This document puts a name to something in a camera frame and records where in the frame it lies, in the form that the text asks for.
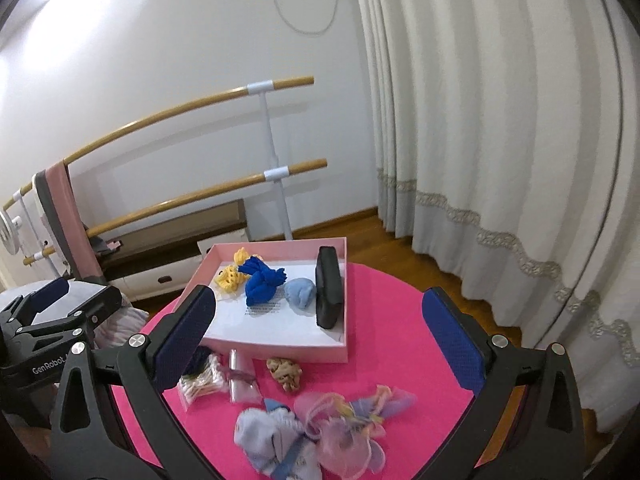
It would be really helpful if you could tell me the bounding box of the brown patterned scrunchie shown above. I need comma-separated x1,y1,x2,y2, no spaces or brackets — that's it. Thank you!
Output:
266,358,303,393

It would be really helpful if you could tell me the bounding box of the light blue printed sock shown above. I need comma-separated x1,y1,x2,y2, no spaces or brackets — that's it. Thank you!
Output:
233,399,323,480

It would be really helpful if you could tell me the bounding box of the pastel organza bow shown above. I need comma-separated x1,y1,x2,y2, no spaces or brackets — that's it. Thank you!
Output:
294,385,416,479

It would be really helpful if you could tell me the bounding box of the light blue soft ball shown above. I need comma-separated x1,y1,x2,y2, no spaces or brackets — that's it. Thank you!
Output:
283,278,317,314

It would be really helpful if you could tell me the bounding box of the grey quilted bedding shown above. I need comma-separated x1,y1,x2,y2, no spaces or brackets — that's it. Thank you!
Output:
32,280,150,349

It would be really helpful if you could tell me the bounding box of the cotton swab bag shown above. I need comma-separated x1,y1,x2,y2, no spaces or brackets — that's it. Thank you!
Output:
177,353,229,411

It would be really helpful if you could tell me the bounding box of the small white fan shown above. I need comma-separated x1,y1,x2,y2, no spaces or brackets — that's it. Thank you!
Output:
0,208,22,256

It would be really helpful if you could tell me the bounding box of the low brown white cabinet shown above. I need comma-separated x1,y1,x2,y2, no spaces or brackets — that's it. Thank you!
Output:
101,200,248,301

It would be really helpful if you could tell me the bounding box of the clear plastic tube bag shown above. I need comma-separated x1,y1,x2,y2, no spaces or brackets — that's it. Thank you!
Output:
227,349,262,405

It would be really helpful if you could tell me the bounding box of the yellow knitted cloth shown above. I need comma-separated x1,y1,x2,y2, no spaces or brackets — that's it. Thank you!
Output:
213,247,250,294

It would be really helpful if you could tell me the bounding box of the pink grey hanging towel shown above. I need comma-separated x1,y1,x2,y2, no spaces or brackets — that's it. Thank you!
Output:
32,162,106,284

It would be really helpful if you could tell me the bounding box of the royal blue knitted cloth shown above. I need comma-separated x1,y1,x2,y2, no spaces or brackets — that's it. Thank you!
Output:
239,256,286,307

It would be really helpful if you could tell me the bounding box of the pink cardboard box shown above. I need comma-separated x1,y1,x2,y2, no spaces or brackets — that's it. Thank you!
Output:
179,237,348,363

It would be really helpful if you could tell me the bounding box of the pink round table mat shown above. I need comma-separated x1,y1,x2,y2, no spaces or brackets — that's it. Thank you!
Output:
110,261,527,480

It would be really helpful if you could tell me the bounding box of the black rectangular case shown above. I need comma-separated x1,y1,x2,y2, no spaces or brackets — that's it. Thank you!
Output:
316,246,345,330

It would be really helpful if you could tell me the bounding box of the lower wooden ballet bar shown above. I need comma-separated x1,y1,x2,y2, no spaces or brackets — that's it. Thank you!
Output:
23,155,328,276

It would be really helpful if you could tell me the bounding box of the wooden ballet bar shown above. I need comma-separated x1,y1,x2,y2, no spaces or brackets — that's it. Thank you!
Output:
1,76,316,213
23,155,328,276

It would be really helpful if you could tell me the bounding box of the upper wooden ballet bar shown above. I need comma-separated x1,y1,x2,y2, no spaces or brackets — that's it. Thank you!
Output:
1,76,316,213

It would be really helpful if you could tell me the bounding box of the white curtain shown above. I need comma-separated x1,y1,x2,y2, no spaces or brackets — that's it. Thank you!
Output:
358,0,639,432

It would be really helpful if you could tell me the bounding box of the left white barre post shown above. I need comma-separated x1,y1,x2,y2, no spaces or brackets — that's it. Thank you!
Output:
12,188,61,278

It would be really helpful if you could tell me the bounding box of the white barre post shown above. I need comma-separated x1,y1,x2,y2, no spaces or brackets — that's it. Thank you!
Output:
247,80,293,240
12,188,61,278

